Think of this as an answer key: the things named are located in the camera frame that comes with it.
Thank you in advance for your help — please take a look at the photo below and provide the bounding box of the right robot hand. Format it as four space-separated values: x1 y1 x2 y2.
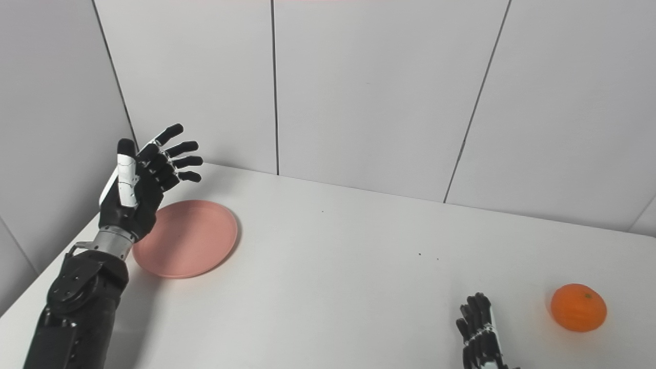
456 293 521 369

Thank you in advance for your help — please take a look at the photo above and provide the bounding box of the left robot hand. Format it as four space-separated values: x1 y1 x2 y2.
98 123 204 243

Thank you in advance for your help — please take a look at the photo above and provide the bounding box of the pink round plate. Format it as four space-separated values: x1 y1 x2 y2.
132 200 239 279

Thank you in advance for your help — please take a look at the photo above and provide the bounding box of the orange fruit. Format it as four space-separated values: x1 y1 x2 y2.
550 283 608 333

